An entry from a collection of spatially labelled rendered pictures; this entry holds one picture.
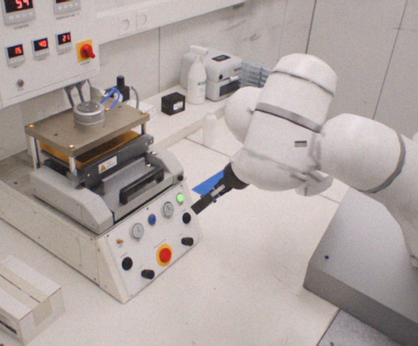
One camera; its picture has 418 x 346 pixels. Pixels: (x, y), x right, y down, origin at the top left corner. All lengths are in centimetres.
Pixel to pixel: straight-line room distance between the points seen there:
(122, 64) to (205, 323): 118
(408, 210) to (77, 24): 94
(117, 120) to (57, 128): 15
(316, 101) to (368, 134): 9
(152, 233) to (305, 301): 44
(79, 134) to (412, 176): 78
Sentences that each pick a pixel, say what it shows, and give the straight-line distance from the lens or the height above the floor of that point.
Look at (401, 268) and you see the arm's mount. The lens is 124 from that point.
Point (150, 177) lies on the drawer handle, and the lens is 122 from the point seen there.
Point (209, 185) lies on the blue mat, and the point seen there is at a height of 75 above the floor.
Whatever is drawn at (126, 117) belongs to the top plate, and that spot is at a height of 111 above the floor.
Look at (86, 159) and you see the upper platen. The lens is 120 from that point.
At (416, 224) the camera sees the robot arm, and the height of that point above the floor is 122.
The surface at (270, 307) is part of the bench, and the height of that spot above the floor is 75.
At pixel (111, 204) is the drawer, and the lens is 118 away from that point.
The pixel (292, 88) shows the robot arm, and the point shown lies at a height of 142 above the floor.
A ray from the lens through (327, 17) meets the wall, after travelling 351.
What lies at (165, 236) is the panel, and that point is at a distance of 130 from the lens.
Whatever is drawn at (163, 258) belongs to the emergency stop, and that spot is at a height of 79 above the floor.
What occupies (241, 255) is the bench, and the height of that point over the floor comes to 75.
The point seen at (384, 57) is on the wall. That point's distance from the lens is 343.
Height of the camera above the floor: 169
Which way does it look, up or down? 33 degrees down
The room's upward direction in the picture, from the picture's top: 5 degrees clockwise
